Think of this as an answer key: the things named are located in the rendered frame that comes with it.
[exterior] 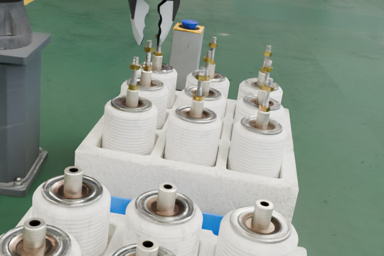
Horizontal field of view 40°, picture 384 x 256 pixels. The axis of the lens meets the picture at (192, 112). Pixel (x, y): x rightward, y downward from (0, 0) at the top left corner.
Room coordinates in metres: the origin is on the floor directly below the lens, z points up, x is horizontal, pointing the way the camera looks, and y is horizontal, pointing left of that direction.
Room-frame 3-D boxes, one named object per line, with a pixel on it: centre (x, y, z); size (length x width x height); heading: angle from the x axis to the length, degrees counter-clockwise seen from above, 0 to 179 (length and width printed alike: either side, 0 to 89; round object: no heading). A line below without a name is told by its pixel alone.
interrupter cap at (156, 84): (1.00, 0.10, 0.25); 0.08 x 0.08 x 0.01
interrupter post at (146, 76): (1.00, 0.10, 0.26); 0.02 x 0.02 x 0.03
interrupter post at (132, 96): (0.88, 0.11, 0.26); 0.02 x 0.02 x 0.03
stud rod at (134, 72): (0.88, 0.11, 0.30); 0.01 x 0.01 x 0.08
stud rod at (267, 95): (0.86, -0.13, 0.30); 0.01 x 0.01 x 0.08
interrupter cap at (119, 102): (0.88, 0.11, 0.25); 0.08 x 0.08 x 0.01
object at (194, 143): (0.87, -0.01, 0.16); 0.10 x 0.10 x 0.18
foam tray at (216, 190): (0.99, -0.02, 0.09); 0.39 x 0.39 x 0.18; 86
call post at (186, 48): (1.28, 0.04, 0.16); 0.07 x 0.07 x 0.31; 86
